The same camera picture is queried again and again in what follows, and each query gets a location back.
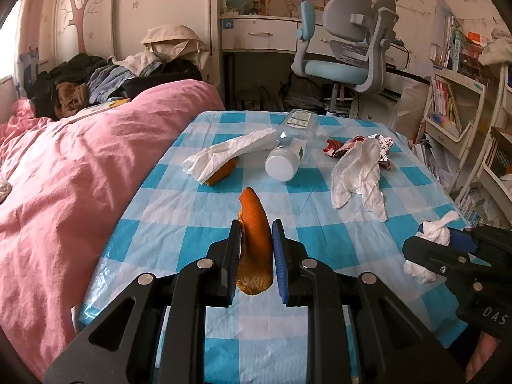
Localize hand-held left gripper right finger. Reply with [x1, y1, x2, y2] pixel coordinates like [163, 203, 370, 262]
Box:
[271, 219, 467, 384]

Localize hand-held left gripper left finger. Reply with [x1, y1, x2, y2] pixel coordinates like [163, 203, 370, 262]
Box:
[44, 219, 244, 384]

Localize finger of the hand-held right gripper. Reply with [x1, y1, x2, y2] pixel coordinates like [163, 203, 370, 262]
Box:
[416, 224, 512, 254]
[402, 235, 492, 278]

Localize white tissue ball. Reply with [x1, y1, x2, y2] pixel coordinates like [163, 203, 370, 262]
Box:
[404, 210, 460, 284]

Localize long orange peel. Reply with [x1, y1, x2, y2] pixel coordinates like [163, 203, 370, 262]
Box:
[236, 187, 275, 296]

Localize red snack wrapper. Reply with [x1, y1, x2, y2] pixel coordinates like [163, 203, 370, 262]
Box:
[323, 134, 395, 171]

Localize person's right hand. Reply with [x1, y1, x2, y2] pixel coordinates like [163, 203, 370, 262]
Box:
[466, 332, 500, 380]

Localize small orange peel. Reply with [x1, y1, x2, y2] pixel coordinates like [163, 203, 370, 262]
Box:
[206, 158, 236, 187]

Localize blue checked tablecloth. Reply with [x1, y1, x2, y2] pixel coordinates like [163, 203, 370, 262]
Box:
[72, 110, 473, 384]

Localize pile of papers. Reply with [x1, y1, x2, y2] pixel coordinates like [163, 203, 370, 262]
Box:
[412, 132, 457, 185]

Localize clear plastic bottle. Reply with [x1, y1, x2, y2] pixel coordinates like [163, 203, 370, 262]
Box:
[264, 109, 318, 182]

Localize large flat white tissue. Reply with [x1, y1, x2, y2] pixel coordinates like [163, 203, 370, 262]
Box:
[182, 128, 281, 185]

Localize white bookshelf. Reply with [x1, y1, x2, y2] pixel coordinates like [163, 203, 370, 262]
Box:
[424, 60, 512, 225]

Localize long wrinkled white tissue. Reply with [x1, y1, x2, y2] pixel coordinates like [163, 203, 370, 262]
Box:
[331, 138, 388, 222]

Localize translucent plastic bag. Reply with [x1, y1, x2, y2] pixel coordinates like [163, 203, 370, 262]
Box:
[394, 78, 435, 137]

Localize grey backpack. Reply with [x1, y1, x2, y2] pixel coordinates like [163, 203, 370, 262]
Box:
[280, 74, 324, 107]

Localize pink blanket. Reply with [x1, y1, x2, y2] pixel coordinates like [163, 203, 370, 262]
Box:
[0, 79, 227, 380]

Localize black garment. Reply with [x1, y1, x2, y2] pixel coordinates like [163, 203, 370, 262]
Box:
[120, 58, 203, 99]

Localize yellow book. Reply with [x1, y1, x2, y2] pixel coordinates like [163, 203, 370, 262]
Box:
[74, 98, 131, 118]

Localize row of books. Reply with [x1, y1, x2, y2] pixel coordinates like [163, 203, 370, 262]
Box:
[430, 6, 492, 73]

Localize cream cloth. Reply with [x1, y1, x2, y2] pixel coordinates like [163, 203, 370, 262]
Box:
[478, 28, 512, 67]

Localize white desk with hutch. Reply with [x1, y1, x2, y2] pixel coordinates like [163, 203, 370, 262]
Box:
[212, 0, 417, 100]

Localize beige bag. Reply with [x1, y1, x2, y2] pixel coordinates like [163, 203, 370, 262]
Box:
[140, 24, 211, 62]

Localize dark clothes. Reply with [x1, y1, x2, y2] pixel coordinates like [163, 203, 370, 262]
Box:
[30, 54, 107, 118]

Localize grey blue desk chair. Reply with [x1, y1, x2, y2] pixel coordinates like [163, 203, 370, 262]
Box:
[291, 0, 401, 115]

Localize blue white printed cloth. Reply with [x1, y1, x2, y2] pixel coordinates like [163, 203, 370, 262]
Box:
[16, 46, 41, 89]

